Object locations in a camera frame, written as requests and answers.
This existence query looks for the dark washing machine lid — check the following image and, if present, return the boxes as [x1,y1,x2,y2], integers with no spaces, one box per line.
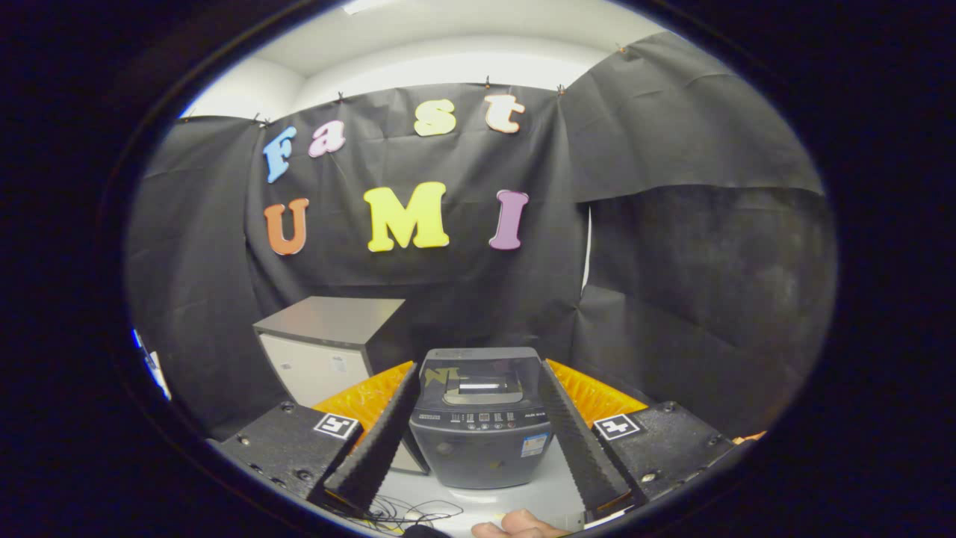
[418,347,544,410]

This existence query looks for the thin black cables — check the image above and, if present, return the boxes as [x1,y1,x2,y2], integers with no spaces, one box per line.
[329,493,465,535]

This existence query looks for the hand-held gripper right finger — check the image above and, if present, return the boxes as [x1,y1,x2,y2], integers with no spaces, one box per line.
[539,359,748,524]

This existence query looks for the grey white cabinet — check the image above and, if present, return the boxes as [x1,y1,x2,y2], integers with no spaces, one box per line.
[252,296,430,476]

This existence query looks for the row of small cloth clips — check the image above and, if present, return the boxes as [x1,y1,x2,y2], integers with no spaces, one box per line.
[250,43,628,128]

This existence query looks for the black backdrop cloth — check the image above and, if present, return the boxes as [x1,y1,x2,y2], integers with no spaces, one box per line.
[127,31,837,442]

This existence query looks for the dark grey washing machine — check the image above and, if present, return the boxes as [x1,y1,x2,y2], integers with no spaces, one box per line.
[409,403,553,490]

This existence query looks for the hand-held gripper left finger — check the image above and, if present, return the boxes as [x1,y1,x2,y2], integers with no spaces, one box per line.
[211,362,421,516]

